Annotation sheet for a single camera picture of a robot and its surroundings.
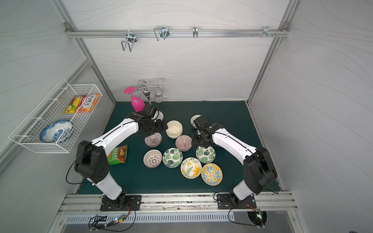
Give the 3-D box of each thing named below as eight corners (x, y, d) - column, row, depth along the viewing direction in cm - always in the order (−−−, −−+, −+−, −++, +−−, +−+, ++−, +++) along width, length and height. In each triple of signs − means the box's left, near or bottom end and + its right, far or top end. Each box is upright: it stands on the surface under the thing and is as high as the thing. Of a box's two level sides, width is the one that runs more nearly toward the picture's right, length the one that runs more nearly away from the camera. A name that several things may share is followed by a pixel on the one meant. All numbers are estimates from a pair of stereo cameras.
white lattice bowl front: (142, 168, 85) (141, 166, 83) (146, 151, 92) (145, 149, 90) (161, 168, 85) (160, 166, 83) (163, 151, 92) (162, 149, 90)
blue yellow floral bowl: (201, 187, 79) (201, 185, 76) (200, 165, 87) (200, 162, 84) (223, 187, 80) (224, 185, 76) (220, 165, 87) (221, 162, 84)
